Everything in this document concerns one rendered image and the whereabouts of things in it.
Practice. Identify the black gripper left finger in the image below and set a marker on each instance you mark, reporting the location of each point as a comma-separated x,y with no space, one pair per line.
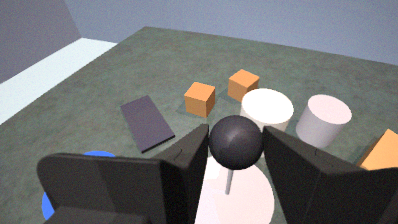
165,188

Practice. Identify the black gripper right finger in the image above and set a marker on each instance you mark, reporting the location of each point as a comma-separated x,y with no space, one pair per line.
315,187

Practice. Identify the orange rectangular block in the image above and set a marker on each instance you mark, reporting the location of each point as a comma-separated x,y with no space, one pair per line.
383,152

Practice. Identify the blue short cylinder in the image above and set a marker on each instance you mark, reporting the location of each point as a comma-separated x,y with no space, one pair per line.
46,205

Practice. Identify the orange cube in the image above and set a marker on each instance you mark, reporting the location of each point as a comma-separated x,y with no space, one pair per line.
241,83
200,99

